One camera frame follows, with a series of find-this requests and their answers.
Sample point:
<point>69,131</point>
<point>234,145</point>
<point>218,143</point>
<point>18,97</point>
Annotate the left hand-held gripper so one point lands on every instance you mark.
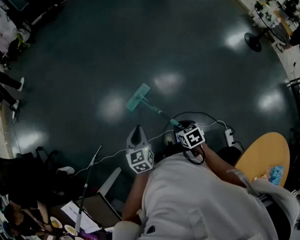
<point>140,160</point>

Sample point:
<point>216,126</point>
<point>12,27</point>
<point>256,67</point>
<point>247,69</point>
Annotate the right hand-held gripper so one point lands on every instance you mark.
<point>192,137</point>

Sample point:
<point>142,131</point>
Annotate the teal mop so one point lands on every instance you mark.
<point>138,96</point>

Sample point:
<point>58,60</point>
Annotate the person's right forearm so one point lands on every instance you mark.
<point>220,166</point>

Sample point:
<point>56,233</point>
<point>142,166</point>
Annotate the person's left forearm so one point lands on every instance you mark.
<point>133,196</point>

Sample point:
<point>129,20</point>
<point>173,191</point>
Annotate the person's white shoe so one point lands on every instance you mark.
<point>169,139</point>

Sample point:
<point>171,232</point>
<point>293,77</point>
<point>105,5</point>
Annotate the white power strip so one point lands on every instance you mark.
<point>229,137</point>

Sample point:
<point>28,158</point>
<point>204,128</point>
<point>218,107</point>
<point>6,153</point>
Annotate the black round stool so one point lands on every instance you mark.
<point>228,155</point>

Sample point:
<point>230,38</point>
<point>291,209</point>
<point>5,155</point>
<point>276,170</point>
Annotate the white flat board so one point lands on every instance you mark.
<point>110,182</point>

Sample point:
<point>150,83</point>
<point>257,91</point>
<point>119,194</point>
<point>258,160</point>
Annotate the person's white shirt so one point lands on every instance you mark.
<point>195,204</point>

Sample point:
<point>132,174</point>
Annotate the round yellow wooden table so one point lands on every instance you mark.
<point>262,154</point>

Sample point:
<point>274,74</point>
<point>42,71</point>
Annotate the long pole with white grip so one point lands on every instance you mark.
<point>83,191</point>

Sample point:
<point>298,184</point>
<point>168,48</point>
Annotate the dark laptop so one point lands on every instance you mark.
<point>100,209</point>

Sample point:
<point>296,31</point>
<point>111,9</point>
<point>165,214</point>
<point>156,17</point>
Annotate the blue plastic packet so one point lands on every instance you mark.
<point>276,174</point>

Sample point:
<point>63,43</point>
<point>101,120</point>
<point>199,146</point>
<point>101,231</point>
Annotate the white paper sheet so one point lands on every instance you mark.
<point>72,210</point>

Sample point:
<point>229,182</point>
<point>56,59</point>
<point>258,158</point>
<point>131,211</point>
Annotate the black metal rack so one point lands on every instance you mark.
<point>298,99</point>

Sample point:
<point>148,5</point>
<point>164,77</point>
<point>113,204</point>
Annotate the white bowl with yellow food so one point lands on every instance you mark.
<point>70,230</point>
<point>55,223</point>

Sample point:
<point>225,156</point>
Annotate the black office chair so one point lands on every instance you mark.
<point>17,171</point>

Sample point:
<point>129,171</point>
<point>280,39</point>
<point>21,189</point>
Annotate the round black pedestal table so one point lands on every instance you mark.
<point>253,42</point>

